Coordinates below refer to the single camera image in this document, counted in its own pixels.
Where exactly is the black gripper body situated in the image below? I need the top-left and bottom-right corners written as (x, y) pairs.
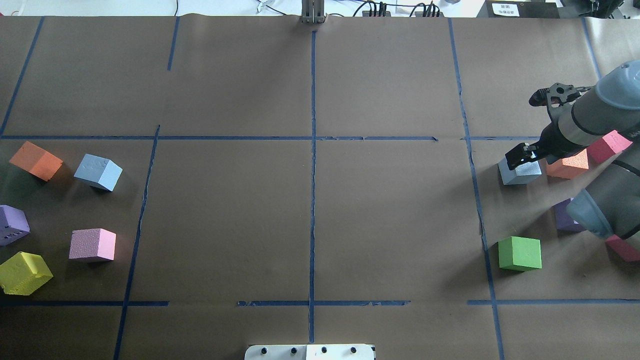
top-left (525, 122), bottom-right (569, 162)

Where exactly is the light blue block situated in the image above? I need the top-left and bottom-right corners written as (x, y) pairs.
top-left (498, 158), bottom-right (542, 186)
top-left (73, 153), bottom-right (122, 192)

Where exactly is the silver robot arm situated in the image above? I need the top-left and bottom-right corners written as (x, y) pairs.
top-left (499, 60), bottom-right (640, 240)

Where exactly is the near orange block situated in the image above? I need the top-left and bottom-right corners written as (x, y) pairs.
top-left (546, 149), bottom-right (589, 180)

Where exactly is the orange block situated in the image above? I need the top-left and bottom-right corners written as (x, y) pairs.
top-left (546, 149), bottom-right (589, 180)
top-left (9, 141), bottom-right (63, 182)

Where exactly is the right dark pink block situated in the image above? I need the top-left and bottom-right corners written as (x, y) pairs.
top-left (586, 130), bottom-right (633, 164)

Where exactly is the dark pink block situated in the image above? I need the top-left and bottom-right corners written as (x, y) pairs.
top-left (586, 130), bottom-right (633, 164)
top-left (605, 235), bottom-right (640, 263)

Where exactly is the near purple block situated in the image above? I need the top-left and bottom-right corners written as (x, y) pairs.
top-left (552, 197), bottom-right (585, 233)

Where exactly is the purple block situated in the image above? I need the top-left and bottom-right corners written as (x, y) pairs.
top-left (0, 204), bottom-right (31, 247)
top-left (552, 197), bottom-right (585, 233)

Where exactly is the green block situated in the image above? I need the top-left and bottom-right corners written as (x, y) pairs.
top-left (497, 235), bottom-right (543, 272)

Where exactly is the left dark pink block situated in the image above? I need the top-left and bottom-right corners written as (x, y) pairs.
top-left (605, 235), bottom-right (640, 263)

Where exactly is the black power box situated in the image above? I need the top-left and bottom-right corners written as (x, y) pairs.
top-left (476, 0), bottom-right (560, 19)

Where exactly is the light pink block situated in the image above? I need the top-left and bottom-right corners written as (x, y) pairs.
top-left (68, 228), bottom-right (117, 263)

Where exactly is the far orange block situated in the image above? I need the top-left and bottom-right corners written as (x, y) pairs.
top-left (9, 141), bottom-right (63, 182)

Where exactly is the far purple block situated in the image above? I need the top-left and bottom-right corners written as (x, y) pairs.
top-left (0, 204), bottom-right (31, 247)

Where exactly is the yellow block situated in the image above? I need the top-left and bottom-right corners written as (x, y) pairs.
top-left (0, 251), bottom-right (54, 296)

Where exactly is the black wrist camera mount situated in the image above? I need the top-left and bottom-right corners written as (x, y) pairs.
top-left (528, 82), bottom-right (594, 122)

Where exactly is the aluminium frame post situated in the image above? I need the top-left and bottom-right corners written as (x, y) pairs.
top-left (301, 0), bottom-right (327, 24)

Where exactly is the white pole base plate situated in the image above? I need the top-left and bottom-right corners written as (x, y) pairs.
top-left (244, 343), bottom-right (377, 360)

